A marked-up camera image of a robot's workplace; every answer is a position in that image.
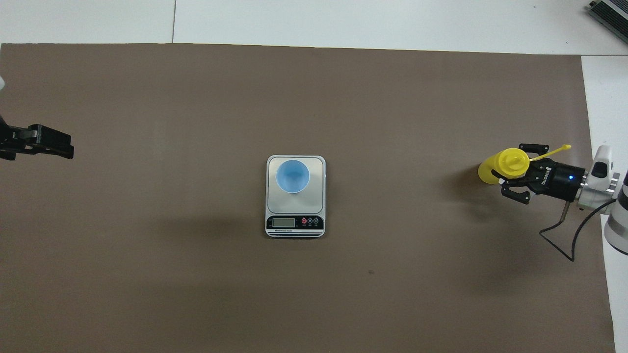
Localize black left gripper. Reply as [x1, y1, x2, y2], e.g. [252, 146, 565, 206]
[0, 115, 75, 161]

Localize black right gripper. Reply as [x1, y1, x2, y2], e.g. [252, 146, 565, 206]
[492, 143, 587, 205]

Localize yellow squeeze bottle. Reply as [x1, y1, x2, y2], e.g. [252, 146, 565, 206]
[478, 144, 572, 186]

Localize light blue plastic cup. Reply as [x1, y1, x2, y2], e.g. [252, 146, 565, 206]
[275, 159, 311, 194]

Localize silver digital kitchen scale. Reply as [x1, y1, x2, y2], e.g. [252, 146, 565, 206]
[265, 155, 326, 239]

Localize brown paper table mat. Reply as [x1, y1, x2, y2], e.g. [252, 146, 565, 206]
[0, 43, 616, 353]

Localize grey ribbed metal device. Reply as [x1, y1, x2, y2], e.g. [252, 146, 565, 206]
[587, 0, 628, 46]

